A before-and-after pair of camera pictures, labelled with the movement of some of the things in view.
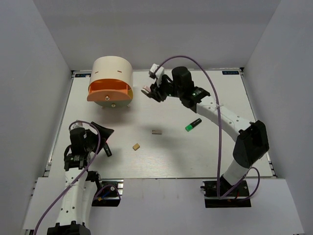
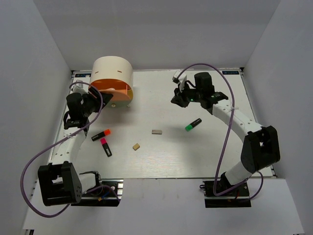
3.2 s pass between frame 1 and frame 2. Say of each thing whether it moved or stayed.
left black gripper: moved
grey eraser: stayed
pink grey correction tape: moved
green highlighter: stayed
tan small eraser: stayed
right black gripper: moved
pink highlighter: stayed
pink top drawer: stayed
